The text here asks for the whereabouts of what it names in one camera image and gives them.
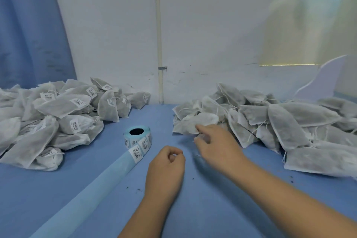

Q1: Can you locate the person's left hand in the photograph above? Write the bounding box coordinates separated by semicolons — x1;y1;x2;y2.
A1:
144;146;186;209

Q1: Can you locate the person's right hand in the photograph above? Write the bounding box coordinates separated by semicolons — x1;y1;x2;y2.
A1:
193;123;250;179

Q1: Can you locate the pile of unlabelled herb bags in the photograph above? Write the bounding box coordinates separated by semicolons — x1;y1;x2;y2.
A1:
172;83;357;179

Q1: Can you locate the blue label roll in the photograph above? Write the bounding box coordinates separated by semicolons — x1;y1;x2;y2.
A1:
30;125;152;238

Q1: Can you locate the pile of labelled herb bags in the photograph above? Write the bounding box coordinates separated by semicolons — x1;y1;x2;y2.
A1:
0;77;152;171

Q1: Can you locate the person's right forearm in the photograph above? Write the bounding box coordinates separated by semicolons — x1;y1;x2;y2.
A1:
231;156;357;238

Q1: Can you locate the white curved board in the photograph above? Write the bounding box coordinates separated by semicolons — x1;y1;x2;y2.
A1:
294;55;347;103

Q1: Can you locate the large beige panel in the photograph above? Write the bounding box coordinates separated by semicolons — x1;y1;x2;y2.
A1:
335;0;357;101

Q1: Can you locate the blue curtain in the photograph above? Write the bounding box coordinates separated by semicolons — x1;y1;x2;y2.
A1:
0;0;78;90

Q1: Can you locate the white wall pipe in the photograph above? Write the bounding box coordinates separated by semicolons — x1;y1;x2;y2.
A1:
154;0;166;105

